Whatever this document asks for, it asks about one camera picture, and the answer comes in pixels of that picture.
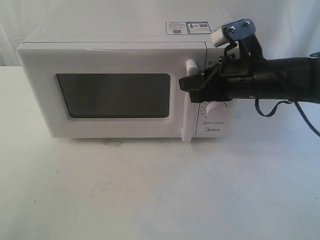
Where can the lower white timer knob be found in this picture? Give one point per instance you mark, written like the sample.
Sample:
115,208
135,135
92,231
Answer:
216,108

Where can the white microwave oven body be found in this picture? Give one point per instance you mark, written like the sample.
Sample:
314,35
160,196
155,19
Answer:
128,26

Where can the wrist camera on blue mount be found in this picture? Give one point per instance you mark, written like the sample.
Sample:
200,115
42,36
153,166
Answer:
233,31

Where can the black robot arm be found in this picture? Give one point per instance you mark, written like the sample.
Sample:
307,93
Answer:
294,79

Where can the blue white warning sticker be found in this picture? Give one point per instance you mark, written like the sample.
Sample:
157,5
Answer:
187,28

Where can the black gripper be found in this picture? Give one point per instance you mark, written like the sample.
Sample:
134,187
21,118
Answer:
212,86

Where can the white microwave door with handle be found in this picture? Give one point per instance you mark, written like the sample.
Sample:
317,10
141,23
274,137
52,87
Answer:
114,90

